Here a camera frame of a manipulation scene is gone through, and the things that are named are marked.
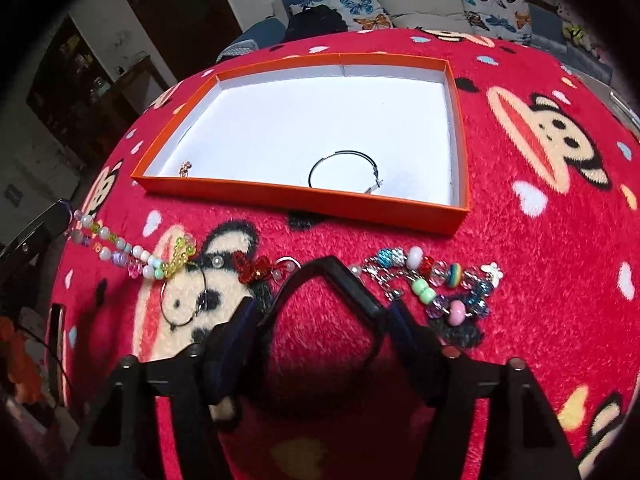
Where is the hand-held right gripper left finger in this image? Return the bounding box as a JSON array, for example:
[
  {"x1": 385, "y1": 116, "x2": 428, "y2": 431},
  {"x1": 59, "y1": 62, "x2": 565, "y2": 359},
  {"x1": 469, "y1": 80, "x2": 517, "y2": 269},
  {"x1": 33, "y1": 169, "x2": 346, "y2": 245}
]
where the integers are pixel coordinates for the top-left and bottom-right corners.
[{"x1": 65, "y1": 295, "x2": 273, "y2": 480}]

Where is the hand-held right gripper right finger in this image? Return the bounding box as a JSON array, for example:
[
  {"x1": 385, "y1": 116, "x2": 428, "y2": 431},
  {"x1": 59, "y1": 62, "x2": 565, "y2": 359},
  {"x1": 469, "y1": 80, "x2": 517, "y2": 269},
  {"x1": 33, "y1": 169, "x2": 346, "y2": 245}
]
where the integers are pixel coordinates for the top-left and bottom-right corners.
[{"x1": 382, "y1": 297, "x2": 583, "y2": 480}]

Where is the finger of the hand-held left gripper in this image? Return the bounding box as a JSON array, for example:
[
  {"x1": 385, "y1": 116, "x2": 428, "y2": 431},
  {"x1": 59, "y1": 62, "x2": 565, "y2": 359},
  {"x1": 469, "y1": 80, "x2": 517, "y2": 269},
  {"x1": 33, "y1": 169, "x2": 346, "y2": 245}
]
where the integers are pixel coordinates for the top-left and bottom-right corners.
[{"x1": 0, "y1": 200, "x2": 73, "y2": 271}]

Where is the colourful charm bracelet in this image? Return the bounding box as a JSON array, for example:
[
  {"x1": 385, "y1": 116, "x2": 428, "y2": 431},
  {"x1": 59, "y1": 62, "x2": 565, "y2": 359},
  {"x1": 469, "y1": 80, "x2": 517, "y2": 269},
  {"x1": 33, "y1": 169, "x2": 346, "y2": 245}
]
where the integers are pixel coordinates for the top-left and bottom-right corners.
[{"x1": 350, "y1": 246, "x2": 503, "y2": 326}]

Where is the pastel bead bracelet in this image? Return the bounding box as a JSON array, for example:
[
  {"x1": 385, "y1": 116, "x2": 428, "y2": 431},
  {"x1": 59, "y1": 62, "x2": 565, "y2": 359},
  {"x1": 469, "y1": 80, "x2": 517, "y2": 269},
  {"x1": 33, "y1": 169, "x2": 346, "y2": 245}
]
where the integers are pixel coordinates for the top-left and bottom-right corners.
[{"x1": 65, "y1": 209, "x2": 198, "y2": 281}]

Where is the black wristband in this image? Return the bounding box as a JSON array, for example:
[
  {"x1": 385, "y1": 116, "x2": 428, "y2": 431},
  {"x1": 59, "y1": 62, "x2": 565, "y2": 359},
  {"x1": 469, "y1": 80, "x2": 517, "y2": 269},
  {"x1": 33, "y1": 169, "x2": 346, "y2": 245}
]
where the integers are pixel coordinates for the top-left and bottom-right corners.
[{"x1": 250, "y1": 255, "x2": 396, "y2": 366}]

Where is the orange cardboard box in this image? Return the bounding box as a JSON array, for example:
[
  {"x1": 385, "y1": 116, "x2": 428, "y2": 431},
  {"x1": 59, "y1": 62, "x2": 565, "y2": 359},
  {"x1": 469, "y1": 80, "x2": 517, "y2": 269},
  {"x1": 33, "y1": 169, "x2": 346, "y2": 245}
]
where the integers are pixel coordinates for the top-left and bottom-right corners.
[{"x1": 130, "y1": 51, "x2": 471, "y2": 236}]

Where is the orange object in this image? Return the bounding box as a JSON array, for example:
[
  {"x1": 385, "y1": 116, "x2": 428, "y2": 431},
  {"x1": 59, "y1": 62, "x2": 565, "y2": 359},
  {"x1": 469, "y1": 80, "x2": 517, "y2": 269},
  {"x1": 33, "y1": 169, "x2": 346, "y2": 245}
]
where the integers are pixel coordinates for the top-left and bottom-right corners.
[{"x1": 0, "y1": 317, "x2": 43, "y2": 406}]

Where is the dark shelf cabinet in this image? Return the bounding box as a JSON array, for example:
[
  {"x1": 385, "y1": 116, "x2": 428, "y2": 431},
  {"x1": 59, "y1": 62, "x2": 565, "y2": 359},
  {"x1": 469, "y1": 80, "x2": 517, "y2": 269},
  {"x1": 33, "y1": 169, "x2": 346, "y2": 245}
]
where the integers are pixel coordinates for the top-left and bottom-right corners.
[{"x1": 27, "y1": 15, "x2": 116, "y2": 161}]

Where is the wooden side table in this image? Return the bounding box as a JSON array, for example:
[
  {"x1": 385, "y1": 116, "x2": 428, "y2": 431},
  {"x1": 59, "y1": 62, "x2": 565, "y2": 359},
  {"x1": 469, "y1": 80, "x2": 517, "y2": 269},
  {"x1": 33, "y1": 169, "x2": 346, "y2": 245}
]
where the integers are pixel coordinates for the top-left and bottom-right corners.
[{"x1": 100, "y1": 55, "x2": 171, "y2": 126}]

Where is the dark wooden door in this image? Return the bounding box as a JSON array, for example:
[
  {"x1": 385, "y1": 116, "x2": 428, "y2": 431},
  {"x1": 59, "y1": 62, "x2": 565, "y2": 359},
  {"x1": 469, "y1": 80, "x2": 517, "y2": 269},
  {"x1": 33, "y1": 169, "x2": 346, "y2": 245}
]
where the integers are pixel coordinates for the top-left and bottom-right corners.
[{"x1": 112, "y1": 0, "x2": 243, "y2": 86}]

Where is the black backpack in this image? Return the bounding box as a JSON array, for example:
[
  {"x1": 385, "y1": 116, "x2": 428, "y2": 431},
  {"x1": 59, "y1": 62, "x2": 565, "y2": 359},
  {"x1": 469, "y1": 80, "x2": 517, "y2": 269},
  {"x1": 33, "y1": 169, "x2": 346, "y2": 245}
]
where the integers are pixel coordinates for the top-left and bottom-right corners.
[{"x1": 284, "y1": 4, "x2": 348, "y2": 43}]

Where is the grey pillow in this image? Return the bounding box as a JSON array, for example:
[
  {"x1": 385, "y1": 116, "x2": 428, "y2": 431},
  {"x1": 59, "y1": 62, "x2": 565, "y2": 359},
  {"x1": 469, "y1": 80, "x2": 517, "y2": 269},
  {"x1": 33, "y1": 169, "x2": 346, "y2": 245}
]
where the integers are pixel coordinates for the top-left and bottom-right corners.
[{"x1": 375, "y1": 0, "x2": 473, "y2": 31}]

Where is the butterfly print pillow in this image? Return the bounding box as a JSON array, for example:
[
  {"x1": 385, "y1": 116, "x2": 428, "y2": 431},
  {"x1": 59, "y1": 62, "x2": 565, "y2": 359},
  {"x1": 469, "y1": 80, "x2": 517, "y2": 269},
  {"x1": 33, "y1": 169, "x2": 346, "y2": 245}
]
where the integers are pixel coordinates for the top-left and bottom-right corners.
[
  {"x1": 455, "y1": 0, "x2": 533, "y2": 46},
  {"x1": 327, "y1": 0, "x2": 396, "y2": 31}
]

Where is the blue sofa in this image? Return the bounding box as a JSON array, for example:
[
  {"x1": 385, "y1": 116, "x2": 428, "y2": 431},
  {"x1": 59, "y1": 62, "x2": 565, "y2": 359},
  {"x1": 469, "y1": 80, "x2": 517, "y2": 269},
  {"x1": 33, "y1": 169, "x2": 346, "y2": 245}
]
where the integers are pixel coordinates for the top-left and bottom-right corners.
[{"x1": 215, "y1": 0, "x2": 616, "y2": 86}]

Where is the pile of plush toys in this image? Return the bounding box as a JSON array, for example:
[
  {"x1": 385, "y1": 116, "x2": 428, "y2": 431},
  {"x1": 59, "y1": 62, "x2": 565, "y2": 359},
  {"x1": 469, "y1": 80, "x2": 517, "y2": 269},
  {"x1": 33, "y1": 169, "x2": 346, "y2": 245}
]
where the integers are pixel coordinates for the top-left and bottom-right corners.
[{"x1": 555, "y1": 5, "x2": 608, "y2": 61}]

